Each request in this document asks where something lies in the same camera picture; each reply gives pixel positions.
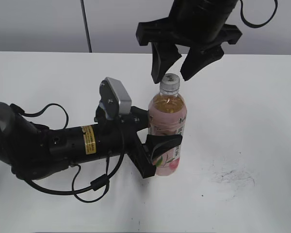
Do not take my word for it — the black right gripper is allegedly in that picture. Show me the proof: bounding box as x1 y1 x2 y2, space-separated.
136 0 242 84

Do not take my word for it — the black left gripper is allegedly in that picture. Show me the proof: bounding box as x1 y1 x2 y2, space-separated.
94 106 182 179

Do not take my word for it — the pink oolong tea bottle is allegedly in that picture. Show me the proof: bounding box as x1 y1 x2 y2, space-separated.
148 84 187 176

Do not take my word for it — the white bottle cap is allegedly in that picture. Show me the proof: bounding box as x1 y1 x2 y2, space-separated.
160 73 180 95

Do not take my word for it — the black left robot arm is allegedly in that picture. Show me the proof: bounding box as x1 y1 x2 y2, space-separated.
0 102 182 180

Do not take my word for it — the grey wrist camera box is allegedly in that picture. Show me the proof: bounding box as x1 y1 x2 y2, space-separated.
99 77 132 120

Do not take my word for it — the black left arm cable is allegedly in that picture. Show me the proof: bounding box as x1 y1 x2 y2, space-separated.
9 103 125 203

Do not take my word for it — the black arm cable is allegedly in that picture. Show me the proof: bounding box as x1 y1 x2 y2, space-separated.
239 0 279 28
9 103 125 203

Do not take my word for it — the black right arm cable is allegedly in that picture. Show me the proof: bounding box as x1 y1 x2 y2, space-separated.
239 0 279 28

